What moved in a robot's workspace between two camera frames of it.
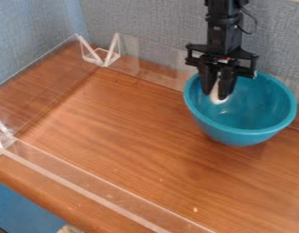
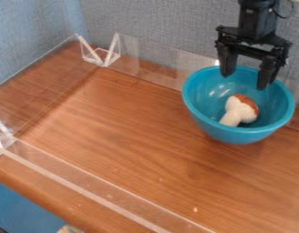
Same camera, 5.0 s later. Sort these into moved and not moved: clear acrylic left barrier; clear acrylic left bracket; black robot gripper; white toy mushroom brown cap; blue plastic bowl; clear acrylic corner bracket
Moved: white toy mushroom brown cap; black robot gripper
Not moved: clear acrylic left bracket; clear acrylic corner bracket; clear acrylic left barrier; blue plastic bowl
